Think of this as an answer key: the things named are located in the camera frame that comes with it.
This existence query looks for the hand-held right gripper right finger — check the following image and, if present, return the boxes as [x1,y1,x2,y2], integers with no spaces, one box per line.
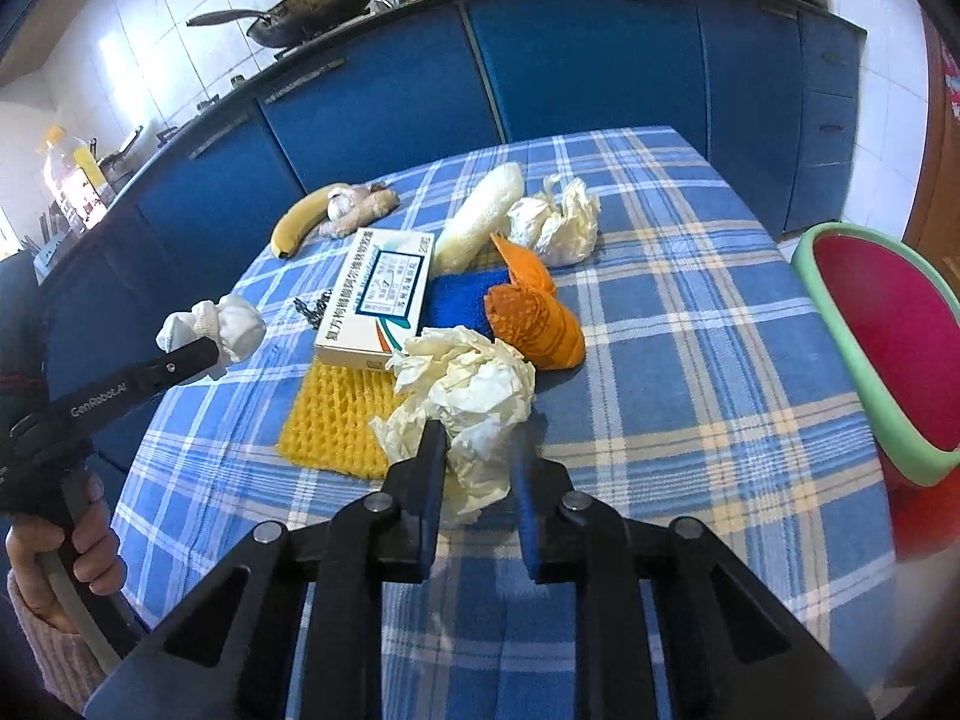
[510,427,878,720]

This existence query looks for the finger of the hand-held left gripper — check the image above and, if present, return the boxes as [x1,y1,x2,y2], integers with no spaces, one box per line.
[112,336,222,398]

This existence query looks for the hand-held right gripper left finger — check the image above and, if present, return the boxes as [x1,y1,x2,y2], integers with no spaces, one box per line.
[79,420,451,720]

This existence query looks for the small white tissue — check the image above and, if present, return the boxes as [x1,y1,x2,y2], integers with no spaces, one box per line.
[157,294,267,382]

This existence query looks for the large cream tissue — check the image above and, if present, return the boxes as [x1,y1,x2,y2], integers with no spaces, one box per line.
[369,326,537,526]

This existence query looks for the white corn cob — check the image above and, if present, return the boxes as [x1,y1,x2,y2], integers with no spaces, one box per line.
[431,161,526,276]

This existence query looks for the red bin with green rim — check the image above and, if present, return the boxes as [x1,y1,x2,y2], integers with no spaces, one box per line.
[790,221,960,563]

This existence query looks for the person's left forearm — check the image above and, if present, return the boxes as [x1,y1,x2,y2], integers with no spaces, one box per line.
[6,570,110,715]

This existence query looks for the person's left hand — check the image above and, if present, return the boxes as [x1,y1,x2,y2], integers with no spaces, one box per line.
[6,474,125,635]

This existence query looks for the yellow bristled scrub mat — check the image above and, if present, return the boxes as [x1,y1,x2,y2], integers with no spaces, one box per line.
[277,360,410,481]

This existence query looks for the steel wool scourer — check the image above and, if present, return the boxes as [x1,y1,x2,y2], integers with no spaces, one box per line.
[291,289,335,327]

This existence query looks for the blue sponge cloth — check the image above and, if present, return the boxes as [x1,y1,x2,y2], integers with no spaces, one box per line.
[420,270,511,338]

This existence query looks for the yellow banana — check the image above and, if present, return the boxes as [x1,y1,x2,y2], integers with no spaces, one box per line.
[270,182,353,260]

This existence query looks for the orange foam net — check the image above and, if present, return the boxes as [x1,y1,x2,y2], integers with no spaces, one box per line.
[484,232,586,372]

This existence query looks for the white medicine box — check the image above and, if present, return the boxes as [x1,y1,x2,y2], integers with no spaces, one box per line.
[313,227,437,372]

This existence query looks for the blue plaid tablecloth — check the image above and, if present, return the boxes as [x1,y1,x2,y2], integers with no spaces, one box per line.
[112,124,901,720]

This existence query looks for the cooking oil bottle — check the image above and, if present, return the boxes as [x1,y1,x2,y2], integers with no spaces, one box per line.
[41,126,106,230]

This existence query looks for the ginger root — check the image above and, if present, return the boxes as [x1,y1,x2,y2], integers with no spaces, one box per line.
[319,184,401,239]

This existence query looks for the black wok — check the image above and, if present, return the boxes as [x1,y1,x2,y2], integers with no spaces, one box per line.
[186,0,378,47]

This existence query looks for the blue kitchen cabinets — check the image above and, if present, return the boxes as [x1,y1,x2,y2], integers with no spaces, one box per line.
[37,0,867,466]

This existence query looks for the red floral cloth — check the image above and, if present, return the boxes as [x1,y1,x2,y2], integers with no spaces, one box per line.
[941,37,960,121]

